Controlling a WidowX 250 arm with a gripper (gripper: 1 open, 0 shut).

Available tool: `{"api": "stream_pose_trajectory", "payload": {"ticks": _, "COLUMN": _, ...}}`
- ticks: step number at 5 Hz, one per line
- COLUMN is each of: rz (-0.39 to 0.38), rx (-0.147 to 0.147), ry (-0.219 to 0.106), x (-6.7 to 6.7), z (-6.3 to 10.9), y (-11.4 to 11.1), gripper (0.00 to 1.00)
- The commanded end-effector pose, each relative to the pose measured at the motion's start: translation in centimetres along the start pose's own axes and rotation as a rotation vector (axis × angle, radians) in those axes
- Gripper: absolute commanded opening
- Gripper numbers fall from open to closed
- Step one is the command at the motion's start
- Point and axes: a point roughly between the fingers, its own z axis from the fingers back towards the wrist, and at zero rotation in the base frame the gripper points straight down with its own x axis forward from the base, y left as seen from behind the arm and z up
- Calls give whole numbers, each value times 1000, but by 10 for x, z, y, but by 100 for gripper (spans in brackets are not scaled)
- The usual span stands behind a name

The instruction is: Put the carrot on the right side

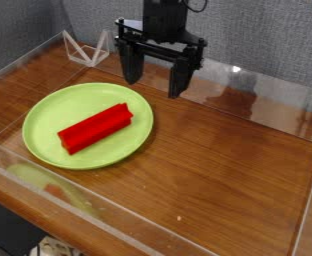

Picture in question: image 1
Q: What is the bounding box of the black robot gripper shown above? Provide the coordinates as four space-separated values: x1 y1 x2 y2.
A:
116 0 207 98

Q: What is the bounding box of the red rectangular block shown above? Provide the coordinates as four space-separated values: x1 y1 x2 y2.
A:
57 103 133 155

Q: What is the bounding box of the light green round plate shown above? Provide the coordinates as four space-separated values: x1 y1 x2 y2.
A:
22 83 153 170

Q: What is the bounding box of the white power strip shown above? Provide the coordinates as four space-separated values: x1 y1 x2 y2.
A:
27 236 85 256

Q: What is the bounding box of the clear acrylic corner bracket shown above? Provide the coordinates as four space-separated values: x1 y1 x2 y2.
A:
63 30 111 67

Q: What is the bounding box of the clear acrylic tray enclosure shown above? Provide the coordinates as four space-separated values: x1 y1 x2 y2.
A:
0 37 312 256

